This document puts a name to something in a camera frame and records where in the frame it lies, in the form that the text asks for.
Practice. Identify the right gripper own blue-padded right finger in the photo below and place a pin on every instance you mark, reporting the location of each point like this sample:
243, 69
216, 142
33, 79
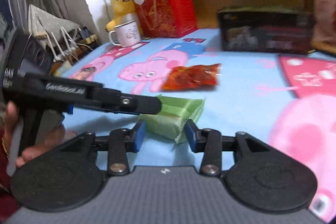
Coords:
212, 143

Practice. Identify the grey dotted cloth pouch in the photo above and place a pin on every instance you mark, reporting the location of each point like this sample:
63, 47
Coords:
41, 23

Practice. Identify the red snack box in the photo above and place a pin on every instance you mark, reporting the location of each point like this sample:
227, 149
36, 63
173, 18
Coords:
167, 18

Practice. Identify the white power strip with cables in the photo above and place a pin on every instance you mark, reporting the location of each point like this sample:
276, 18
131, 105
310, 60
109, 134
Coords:
71, 45

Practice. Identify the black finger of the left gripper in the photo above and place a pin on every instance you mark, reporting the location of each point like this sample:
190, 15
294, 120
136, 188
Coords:
117, 102

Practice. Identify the person's left hand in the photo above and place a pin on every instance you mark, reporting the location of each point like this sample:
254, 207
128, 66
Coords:
50, 133

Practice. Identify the red spicy snack packet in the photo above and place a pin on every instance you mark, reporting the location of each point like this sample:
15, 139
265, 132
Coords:
194, 77

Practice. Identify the yellow duck plush toy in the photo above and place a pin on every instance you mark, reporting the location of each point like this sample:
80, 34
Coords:
124, 11

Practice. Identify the green snack packet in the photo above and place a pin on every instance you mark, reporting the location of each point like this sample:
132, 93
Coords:
170, 121

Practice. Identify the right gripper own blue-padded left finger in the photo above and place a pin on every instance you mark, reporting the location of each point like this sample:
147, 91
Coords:
117, 144

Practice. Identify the dark green-topped storage box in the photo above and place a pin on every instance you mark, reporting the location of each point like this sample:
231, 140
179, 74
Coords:
266, 29

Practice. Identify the white enamel mug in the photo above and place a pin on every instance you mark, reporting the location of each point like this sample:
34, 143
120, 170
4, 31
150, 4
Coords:
125, 35

